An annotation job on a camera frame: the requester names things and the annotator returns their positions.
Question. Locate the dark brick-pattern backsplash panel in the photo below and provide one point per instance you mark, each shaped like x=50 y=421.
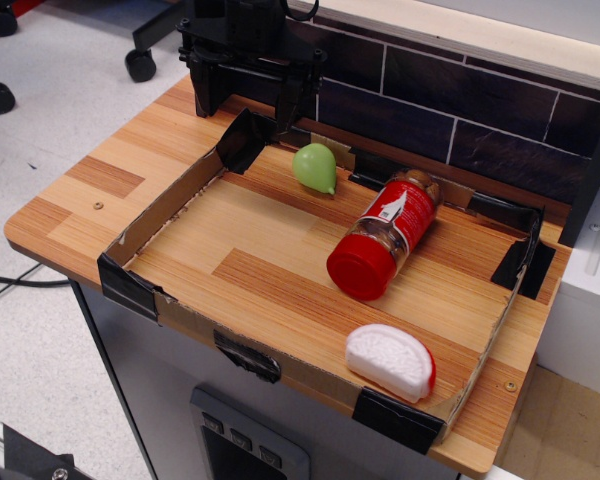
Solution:
x=517 y=109

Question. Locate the red-capped basil spice bottle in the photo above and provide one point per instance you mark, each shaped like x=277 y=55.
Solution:
x=374 y=250

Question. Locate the black metal bracket with screw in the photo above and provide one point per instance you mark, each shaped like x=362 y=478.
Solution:
x=22 y=458

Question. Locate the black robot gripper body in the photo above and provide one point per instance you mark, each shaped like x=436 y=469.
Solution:
x=248 y=35

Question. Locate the grey cabinet control panel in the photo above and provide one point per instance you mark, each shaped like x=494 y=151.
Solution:
x=235 y=446

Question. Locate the cardboard fence with black tape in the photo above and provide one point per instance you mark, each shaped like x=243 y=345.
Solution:
x=234 y=254

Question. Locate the green toy pear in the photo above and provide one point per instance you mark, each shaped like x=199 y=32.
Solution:
x=314 y=166

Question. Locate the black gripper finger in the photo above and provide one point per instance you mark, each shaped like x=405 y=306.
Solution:
x=209 y=81
x=297 y=98

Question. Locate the white side cabinet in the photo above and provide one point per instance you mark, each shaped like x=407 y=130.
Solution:
x=570 y=342

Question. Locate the black office chair base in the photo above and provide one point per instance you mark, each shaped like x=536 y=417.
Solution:
x=139 y=61

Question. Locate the white and red toy cheese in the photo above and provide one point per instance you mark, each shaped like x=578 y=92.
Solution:
x=392 y=359

